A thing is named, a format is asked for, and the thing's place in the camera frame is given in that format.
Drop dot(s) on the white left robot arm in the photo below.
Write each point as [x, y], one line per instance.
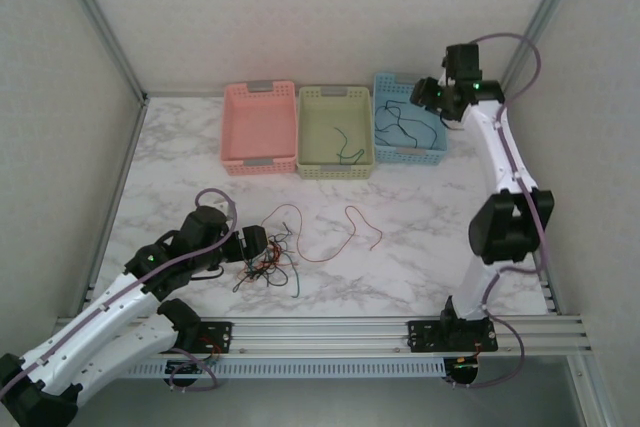
[150, 339]

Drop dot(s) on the blue plastic basket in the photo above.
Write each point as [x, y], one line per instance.
[387, 84]

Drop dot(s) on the left controller board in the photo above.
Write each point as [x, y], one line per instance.
[187, 366]

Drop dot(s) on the controller board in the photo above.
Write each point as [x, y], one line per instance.
[462, 369]
[187, 366]

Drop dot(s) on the green plastic basket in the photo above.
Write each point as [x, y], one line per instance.
[310, 147]

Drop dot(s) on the pink plastic basket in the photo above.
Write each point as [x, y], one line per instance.
[232, 97]

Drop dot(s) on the right controller board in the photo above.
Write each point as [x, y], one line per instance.
[462, 369]

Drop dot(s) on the aluminium frame post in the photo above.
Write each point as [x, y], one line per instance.
[105, 27]
[536, 27]

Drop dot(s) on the aluminium side rail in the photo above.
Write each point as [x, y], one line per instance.
[123, 182]
[549, 292]

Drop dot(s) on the black left mount plate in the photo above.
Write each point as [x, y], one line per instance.
[215, 334]

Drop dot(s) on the black mount plate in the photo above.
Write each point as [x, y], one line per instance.
[425, 334]
[215, 334]

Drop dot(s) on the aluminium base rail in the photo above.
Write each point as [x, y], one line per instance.
[320, 334]

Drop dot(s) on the black right mount plate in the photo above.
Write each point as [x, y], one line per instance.
[425, 334]

